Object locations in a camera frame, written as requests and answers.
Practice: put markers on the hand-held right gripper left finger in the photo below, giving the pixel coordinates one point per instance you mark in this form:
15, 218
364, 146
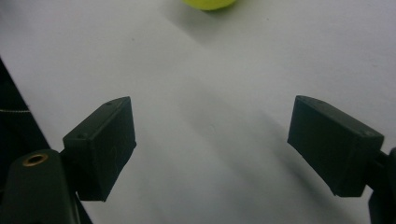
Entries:
99, 152

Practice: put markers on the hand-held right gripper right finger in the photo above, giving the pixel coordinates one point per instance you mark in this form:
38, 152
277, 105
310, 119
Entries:
333, 146

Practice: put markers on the yellow tennis ball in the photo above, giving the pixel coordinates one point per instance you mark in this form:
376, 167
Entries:
208, 3

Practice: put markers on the white board sheet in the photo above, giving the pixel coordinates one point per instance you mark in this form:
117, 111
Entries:
211, 77

